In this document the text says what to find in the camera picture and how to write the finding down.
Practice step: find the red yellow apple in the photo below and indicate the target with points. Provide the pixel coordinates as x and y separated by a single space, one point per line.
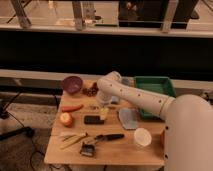
66 119

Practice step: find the bunch of dark grapes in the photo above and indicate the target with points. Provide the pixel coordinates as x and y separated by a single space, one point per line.
92 91

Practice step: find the orange carrot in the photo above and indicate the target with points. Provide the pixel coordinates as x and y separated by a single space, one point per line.
71 108

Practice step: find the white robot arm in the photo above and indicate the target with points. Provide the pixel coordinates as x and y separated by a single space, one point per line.
188 143

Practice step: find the wooden table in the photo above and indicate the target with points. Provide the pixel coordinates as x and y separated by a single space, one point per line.
122 151

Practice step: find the light blue cup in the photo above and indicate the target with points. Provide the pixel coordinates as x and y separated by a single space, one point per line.
125 81

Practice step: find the purple bowl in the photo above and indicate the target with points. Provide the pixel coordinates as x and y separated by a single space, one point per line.
72 84

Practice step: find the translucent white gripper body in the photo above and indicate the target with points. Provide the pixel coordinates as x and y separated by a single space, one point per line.
103 113

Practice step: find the white plastic cup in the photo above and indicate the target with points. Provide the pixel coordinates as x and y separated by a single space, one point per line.
142 137

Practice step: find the small blue sponge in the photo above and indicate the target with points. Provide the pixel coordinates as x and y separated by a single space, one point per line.
115 100

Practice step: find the black rectangular block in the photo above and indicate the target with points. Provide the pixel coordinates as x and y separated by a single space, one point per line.
92 120

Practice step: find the green plastic tray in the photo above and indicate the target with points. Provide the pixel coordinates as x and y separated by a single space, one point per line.
157 84

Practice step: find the light blue cloth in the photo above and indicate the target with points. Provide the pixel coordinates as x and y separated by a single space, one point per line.
128 118

